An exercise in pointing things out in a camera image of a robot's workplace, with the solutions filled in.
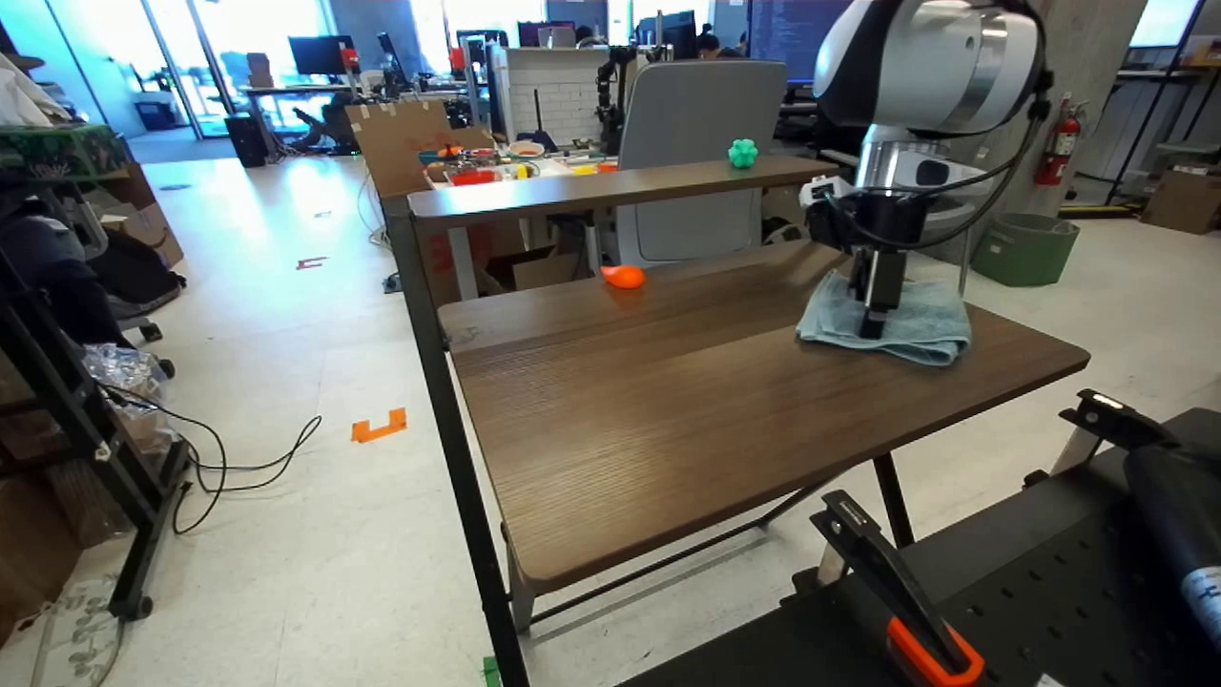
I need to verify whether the plain cardboard box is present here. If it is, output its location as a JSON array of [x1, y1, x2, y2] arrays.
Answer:
[[1141, 165, 1221, 235]]

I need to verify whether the orange bracket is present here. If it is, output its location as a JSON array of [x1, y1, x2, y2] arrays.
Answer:
[[348, 406, 412, 446]]

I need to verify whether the large cardboard sheet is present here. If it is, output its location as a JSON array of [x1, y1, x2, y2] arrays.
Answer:
[[348, 91, 500, 207]]

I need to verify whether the red fire extinguisher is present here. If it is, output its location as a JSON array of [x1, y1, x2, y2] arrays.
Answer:
[[1034, 97, 1089, 189]]

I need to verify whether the black computer monitor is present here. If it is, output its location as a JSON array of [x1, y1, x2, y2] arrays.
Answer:
[[286, 30, 362, 77]]

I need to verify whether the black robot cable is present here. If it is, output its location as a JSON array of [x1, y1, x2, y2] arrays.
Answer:
[[911, 70, 1059, 252]]

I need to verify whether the black metal stand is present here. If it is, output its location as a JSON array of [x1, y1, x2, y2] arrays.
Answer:
[[0, 242, 196, 624]]

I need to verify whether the long wooden side table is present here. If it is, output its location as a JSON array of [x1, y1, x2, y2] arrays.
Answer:
[[402, 149, 843, 303]]

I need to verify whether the green plastic bin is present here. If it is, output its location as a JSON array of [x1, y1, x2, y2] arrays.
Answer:
[[970, 207, 1085, 291]]

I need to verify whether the grey partition panel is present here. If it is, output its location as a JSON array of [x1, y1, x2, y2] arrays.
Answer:
[[613, 56, 792, 270]]

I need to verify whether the small orange ball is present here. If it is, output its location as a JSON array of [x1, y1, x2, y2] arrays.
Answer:
[[598, 261, 647, 303]]

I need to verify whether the thin black floor cable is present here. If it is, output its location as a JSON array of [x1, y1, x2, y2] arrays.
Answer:
[[108, 378, 327, 538]]

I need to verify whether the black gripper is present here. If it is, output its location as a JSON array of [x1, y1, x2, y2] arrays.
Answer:
[[816, 187, 958, 336]]

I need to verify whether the dark wooden table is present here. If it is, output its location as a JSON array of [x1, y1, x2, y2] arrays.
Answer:
[[384, 187, 920, 687]]

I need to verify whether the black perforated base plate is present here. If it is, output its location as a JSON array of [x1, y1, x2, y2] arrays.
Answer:
[[623, 406, 1221, 687]]

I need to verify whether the light blue terry cloth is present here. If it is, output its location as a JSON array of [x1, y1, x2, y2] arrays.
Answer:
[[792, 267, 978, 374]]

